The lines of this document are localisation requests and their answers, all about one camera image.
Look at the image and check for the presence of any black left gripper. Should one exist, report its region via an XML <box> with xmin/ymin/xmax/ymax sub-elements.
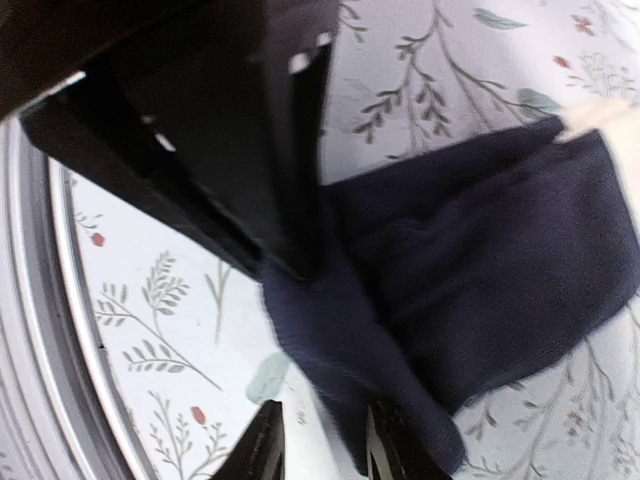
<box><xmin>1</xmin><ymin>1</ymin><xmax>340</xmax><ymax>275</ymax></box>

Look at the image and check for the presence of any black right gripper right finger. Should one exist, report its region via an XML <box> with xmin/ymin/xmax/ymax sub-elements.
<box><xmin>367</xmin><ymin>400</ymin><xmax>450</xmax><ymax>480</ymax></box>

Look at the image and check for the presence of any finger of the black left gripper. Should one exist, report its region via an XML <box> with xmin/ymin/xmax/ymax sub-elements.
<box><xmin>110</xmin><ymin>29</ymin><xmax>332</xmax><ymax>279</ymax></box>

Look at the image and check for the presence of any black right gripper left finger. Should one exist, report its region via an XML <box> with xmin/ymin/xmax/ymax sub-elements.
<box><xmin>210</xmin><ymin>400</ymin><xmax>285</xmax><ymax>480</ymax></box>

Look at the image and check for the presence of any navy blue underwear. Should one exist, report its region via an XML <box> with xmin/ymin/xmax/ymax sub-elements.
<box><xmin>260</xmin><ymin>99</ymin><xmax>639</xmax><ymax>474</ymax></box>

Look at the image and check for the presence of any floral patterned table mat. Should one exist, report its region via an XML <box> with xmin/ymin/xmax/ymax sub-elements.
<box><xmin>50</xmin><ymin>1</ymin><xmax>639</xmax><ymax>479</ymax></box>

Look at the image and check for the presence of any front aluminium rail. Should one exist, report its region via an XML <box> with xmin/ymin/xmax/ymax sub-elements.
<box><xmin>1</xmin><ymin>119</ymin><xmax>154</xmax><ymax>479</ymax></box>

